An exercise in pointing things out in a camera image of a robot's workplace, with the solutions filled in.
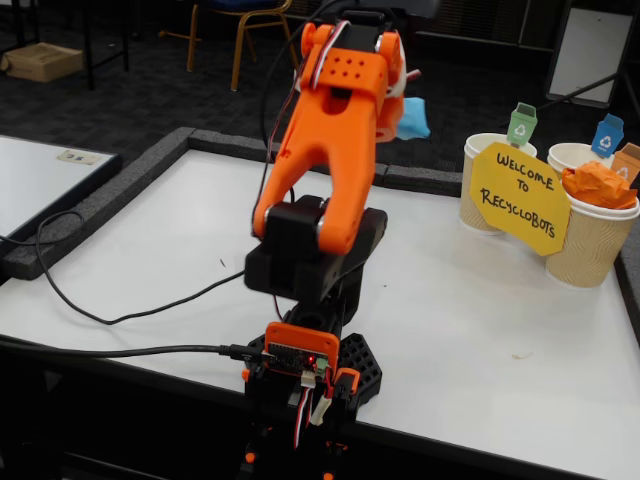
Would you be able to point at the orange paper rubbish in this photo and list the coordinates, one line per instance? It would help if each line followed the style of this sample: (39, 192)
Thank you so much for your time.
(597, 187)

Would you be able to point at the blue recycling bin label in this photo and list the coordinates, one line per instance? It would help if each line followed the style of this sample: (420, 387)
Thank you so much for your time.
(606, 137)

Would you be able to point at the brown cardboard box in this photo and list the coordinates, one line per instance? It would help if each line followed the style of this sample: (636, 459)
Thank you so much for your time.
(45, 62)

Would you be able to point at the short dark grey foam strip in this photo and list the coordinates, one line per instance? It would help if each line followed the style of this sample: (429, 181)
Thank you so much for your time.
(430, 182)

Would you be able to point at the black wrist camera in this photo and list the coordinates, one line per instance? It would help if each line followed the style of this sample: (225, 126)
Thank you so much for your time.
(400, 6)

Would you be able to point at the dark grey foam border strip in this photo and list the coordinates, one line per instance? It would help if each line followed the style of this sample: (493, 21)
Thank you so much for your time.
(225, 142)
(100, 202)
(634, 285)

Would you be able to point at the orange controller board holder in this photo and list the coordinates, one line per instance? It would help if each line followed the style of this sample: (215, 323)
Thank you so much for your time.
(300, 340)

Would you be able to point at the black metal stand bar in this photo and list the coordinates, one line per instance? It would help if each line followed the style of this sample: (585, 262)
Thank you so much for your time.
(595, 84)

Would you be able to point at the orange recycling bin label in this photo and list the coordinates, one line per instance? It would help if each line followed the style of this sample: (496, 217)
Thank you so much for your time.
(627, 159)

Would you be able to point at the orange and black robot arm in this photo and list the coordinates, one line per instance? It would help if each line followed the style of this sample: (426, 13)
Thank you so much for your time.
(320, 150)

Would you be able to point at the white panel with black frame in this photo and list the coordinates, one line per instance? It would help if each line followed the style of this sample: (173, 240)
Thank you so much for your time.
(585, 50)

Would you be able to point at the green recycling bin label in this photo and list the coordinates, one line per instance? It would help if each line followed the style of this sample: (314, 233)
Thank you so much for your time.
(522, 127)

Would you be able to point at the small handwritten paper sticker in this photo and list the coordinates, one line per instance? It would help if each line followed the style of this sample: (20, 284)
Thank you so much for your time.
(77, 158)

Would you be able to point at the yellow welcome paper sign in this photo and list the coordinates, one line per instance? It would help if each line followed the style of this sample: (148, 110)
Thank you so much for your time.
(520, 200)

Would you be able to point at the beige ribbed paper cup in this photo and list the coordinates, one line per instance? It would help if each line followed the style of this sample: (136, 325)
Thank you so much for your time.
(475, 210)
(580, 250)
(557, 157)

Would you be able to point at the black metal furniture frame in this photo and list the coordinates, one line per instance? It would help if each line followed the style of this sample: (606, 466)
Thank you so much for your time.
(89, 50)

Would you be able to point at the blue paper rubbish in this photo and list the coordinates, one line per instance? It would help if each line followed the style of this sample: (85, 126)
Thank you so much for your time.
(415, 120)

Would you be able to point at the gold framed blue chair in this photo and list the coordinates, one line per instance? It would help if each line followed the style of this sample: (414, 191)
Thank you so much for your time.
(192, 45)

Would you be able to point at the white table with black edge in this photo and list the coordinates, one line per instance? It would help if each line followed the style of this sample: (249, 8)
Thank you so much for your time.
(30, 180)

